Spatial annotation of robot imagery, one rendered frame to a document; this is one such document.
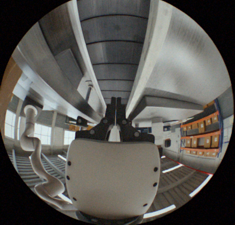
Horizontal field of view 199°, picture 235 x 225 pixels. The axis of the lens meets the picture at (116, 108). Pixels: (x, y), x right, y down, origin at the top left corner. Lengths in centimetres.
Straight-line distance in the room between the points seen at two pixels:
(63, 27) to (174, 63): 26
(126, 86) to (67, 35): 18
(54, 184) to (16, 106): 524
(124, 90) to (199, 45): 25
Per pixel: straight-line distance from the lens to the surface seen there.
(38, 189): 55
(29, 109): 90
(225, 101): 428
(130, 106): 16
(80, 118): 19
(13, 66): 19
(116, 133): 25
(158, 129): 47
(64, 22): 18
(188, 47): 21
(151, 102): 29
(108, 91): 17
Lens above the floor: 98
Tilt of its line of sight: 21 degrees down
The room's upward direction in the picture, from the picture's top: 177 degrees counter-clockwise
